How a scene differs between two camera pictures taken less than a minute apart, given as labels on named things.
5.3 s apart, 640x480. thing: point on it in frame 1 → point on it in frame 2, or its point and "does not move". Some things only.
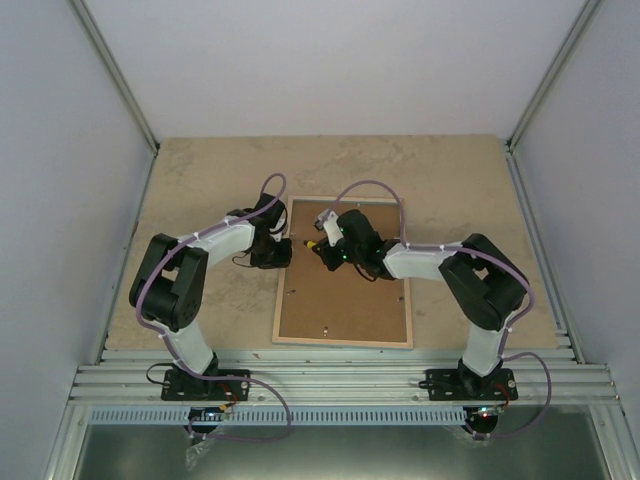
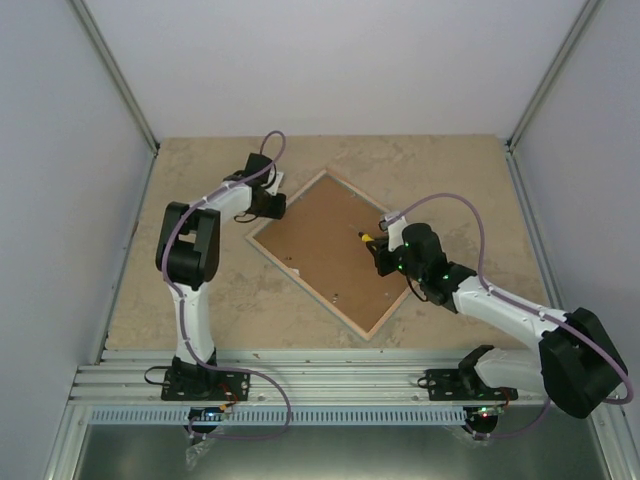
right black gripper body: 335,262 → 384,266
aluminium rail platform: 340,377 does not move
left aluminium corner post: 98,42 does not move
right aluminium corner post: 552,73 does not move
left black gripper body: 271,256 → 266,209
